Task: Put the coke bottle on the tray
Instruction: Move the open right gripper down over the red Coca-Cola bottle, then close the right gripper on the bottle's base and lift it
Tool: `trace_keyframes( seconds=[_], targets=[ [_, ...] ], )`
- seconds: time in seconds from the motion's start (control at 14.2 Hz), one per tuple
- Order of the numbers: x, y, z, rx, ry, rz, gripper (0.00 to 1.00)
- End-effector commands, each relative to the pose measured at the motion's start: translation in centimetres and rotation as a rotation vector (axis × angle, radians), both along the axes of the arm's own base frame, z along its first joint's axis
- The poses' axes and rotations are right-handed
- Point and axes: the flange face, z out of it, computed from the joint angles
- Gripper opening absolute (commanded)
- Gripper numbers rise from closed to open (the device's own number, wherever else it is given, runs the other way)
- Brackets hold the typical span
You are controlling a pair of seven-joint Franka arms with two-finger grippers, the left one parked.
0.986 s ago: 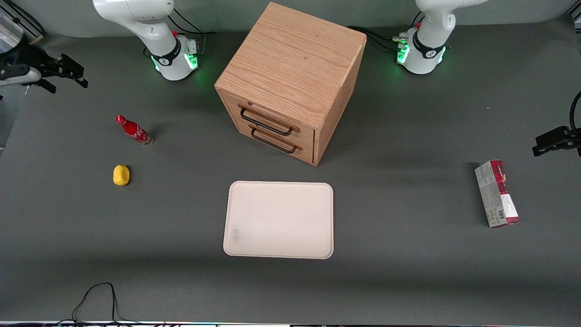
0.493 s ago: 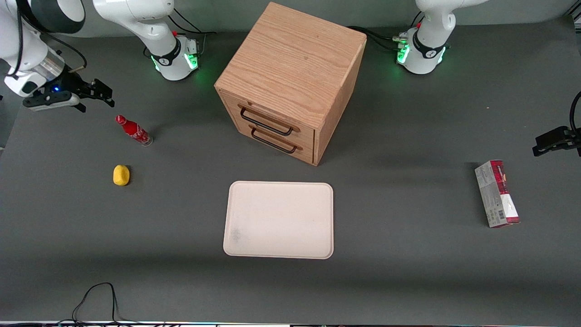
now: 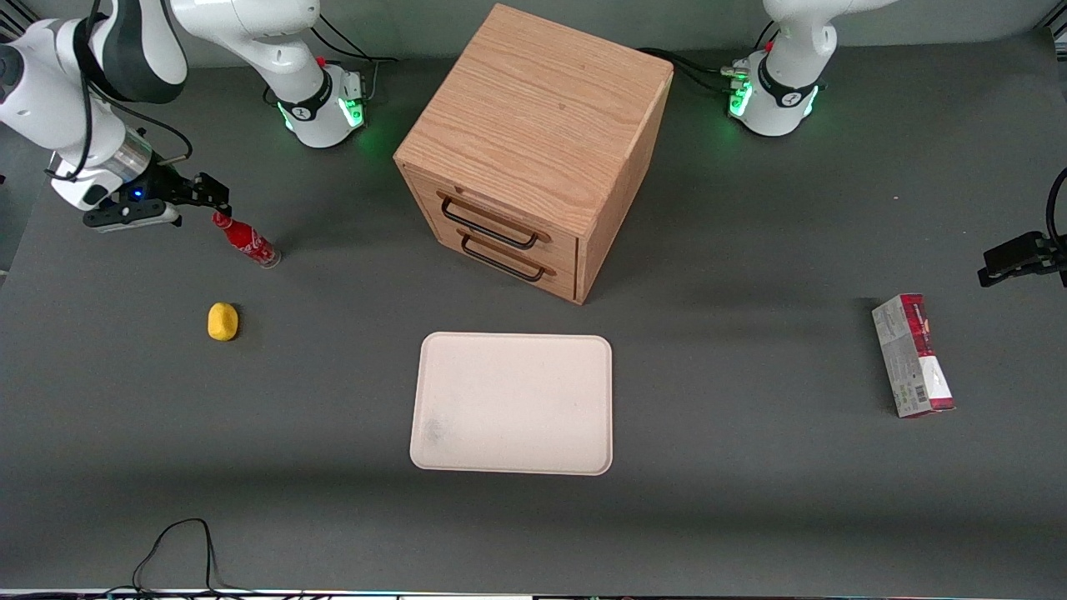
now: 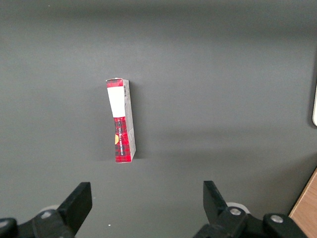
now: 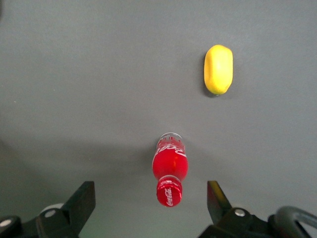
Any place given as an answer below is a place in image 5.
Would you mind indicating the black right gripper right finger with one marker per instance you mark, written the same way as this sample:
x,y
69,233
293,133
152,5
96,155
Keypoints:
x,y
219,210

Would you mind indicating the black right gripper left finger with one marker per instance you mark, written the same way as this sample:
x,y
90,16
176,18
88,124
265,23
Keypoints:
x,y
79,208

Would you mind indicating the red coke bottle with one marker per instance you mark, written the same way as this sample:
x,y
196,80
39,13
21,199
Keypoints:
x,y
169,166

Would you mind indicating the yellow toy lemon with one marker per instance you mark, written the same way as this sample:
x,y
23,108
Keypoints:
x,y
218,69

